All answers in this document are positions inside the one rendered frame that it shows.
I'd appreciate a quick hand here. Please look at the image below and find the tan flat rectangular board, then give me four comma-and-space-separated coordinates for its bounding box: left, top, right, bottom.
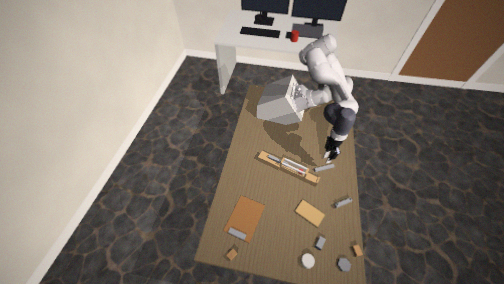
295, 200, 325, 227

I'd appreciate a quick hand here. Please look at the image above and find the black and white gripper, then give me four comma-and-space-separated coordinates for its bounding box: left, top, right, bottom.
323, 136, 343, 163

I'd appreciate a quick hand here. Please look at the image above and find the white short cylinder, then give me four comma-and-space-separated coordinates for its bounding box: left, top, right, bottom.
301, 254, 315, 269

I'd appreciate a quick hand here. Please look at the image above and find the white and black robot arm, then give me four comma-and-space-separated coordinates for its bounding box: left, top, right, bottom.
290, 34, 359, 141

